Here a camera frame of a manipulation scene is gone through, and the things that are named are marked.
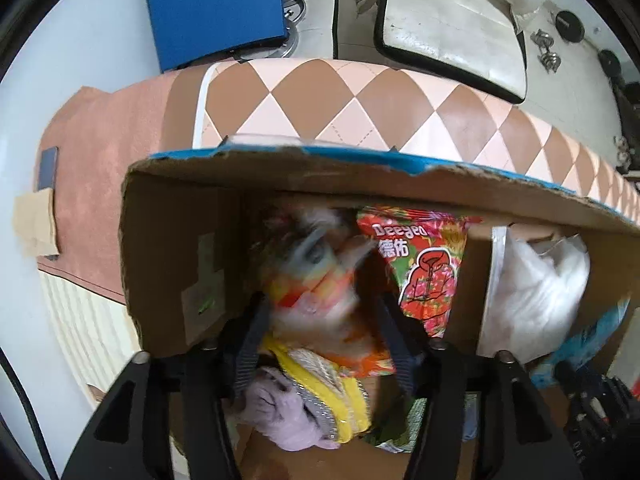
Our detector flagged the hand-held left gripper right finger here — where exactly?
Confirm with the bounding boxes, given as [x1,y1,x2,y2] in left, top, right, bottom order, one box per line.
[372,295,573,480]

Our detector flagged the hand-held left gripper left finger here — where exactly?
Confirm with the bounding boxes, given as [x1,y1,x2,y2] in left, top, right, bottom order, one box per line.
[60,292,273,480]

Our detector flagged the purple cloth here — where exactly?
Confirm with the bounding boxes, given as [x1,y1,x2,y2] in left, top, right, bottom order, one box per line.
[242,366,341,452]

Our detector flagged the large red snack packet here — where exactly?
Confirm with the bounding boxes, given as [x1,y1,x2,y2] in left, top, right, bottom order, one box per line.
[356,205,483,338]

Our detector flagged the light blue tissue pack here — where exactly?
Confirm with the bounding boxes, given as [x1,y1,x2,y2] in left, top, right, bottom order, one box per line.
[530,300,631,386]

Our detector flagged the green packet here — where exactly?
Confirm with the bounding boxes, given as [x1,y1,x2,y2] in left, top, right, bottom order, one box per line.
[365,395,431,453]

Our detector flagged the yellow banana-shaped pouch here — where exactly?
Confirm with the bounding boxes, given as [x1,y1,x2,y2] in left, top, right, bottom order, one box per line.
[260,337,373,443]

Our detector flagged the small red snack packet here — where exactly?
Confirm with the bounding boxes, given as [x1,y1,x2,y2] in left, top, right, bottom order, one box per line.
[260,205,396,378]

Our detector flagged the white plastic bag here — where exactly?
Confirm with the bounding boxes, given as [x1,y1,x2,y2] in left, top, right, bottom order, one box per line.
[492,232,591,361]

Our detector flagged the cardboard box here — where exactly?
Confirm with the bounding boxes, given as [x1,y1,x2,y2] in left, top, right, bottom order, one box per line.
[117,142,640,480]

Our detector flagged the cream ribbed mat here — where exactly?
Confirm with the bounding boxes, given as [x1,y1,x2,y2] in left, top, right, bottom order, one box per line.
[37,270,143,396]

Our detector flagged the pink mat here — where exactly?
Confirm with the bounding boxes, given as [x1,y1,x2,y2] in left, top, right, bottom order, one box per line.
[37,77,201,306]

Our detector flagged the checked tablecloth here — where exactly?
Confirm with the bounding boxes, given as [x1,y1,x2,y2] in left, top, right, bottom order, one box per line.
[162,57,640,226]

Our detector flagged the cardboard pieces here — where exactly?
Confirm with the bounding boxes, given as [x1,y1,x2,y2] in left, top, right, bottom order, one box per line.
[12,187,61,260]

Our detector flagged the smartphone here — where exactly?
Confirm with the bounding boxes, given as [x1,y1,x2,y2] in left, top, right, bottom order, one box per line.
[37,146,60,191]

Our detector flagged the dark wooden chair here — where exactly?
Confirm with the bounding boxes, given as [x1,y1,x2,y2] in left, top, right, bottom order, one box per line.
[612,72,640,181]

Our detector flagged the white padded chair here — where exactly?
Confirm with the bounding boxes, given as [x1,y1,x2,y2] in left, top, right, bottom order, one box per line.
[375,0,530,105]

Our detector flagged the chrome metal stand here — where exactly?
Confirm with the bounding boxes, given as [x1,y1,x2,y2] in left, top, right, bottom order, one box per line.
[277,0,316,58]

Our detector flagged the short barbell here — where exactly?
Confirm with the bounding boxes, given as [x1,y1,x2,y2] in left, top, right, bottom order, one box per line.
[556,10,623,78]

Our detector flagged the black cable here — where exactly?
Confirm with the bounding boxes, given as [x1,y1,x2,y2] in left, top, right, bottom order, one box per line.
[0,350,61,480]

